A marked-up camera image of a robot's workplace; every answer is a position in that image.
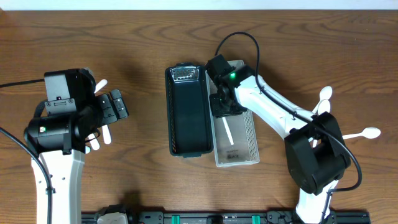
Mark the white spoon lower pair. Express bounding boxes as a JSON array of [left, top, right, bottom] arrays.
[[312, 100, 331, 147]]

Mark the white fork upper left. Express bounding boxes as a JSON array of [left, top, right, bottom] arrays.
[[94, 79, 108, 94]]

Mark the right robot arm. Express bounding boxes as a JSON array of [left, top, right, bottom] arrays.
[[205, 63, 354, 223]]

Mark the clear plastic basket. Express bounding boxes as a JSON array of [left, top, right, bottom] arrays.
[[206, 76, 259, 167]]

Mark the white fork far left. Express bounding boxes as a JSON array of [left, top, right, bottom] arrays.
[[85, 146, 91, 154]]

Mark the white fork middle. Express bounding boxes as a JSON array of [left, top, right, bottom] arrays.
[[88, 133, 100, 151]]

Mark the white spoon upper pair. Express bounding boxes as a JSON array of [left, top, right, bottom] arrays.
[[312, 86, 333, 114]]

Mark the white spoon pair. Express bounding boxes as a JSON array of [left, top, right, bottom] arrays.
[[312, 86, 333, 114], [312, 100, 331, 147]]

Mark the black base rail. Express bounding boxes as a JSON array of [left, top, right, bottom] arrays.
[[81, 204, 371, 224]]

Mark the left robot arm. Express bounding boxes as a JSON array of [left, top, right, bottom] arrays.
[[24, 89, 128, 223]]

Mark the black plastic basket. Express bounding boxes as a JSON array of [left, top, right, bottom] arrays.
[[165, 63, 214, 158]]

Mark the white fork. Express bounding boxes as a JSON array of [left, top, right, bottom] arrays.
[[85, 146, 91, 154], [88, 133, 100, 151], [94, 79, 108, 94]]

